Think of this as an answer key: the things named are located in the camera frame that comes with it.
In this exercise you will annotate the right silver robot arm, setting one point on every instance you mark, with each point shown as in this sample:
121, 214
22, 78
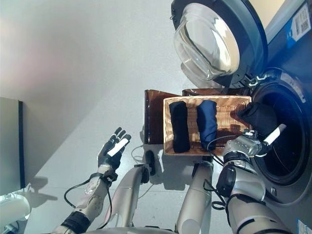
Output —
246, 190

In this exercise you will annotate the left silver robot leg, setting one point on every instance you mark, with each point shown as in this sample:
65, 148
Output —
129, 192

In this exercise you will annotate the dark grey washing machine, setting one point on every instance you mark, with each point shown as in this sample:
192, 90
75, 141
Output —
287, 97

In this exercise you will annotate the grey robot torso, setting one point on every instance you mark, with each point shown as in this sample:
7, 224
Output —
131, 230

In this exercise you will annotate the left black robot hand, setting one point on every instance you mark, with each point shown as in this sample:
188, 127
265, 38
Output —
109, 156

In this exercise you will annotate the blue energy label sticker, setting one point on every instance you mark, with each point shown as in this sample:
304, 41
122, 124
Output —
304, 228

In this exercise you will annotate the blue cloth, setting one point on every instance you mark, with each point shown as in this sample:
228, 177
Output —
207, 122

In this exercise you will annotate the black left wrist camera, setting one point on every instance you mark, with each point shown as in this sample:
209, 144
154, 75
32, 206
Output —
110, 177

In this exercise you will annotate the silver robot leg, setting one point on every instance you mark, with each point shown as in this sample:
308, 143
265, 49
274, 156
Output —
195, 195
129, 192

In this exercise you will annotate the black cloth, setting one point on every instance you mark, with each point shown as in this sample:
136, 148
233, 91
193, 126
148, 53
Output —
260, 117
180, 126

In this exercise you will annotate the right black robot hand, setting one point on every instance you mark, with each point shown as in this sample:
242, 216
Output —
246, 146

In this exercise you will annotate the rectangular wicker basket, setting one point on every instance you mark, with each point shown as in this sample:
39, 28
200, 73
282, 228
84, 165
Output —
226, 117

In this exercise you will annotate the brown wooden stool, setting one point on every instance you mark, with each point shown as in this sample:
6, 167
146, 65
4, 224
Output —
153, 117

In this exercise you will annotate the right silver robot leg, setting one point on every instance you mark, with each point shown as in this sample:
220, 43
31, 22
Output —
195, 195

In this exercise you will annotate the round glass washer door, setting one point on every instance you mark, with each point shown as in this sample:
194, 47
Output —
209, 44

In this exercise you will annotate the white barcode label sticker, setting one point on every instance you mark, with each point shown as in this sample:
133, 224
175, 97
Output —
301, 22

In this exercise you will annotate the white rounded plastic object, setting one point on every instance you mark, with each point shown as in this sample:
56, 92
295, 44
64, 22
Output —
13, 209

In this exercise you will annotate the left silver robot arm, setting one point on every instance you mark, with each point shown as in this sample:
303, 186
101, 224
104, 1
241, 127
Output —
92, 202

